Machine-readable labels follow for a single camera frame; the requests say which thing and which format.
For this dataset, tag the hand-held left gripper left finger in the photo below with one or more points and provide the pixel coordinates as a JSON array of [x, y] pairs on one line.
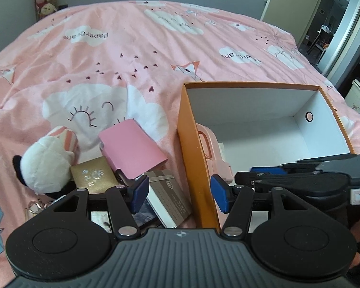
[[139, 193]]

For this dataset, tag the grey-brown book box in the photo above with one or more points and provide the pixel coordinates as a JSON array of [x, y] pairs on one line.
[[168, 192]]

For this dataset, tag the dark wooden chair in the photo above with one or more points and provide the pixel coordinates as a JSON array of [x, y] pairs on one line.
[[319, 44]]

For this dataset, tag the pink box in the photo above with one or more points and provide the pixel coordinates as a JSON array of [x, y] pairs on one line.
[[129, 147]]

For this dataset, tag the gold gift box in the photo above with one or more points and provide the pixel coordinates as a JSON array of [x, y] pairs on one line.
[[93, 174]]

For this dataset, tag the beige door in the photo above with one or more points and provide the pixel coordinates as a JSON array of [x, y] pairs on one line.
[[300, 6]]

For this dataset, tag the pink printed blanket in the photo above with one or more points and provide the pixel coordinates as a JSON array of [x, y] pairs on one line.
[[108, 66]]

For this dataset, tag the panda plush toy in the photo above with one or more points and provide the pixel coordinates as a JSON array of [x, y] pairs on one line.
[[45, 168]]

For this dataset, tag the small white bag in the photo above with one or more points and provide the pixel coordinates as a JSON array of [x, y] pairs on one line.
[[324, 28]]

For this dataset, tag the orange cardboard box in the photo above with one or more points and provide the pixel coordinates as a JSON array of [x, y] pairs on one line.
[[195, 156]]

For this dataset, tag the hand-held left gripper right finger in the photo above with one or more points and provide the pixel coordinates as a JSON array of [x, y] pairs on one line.
[[220, 193]]

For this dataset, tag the pink plastic case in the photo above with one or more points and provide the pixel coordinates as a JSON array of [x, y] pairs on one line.
[[216, 165]]

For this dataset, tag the dark picture book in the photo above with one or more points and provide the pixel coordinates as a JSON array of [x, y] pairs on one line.
[[147, 213]]

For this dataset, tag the white sliding door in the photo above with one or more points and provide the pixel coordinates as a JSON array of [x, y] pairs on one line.
[[348, 36]]

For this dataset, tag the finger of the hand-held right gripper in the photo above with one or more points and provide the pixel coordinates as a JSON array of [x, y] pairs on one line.
[[267, 170], [288, 180]]

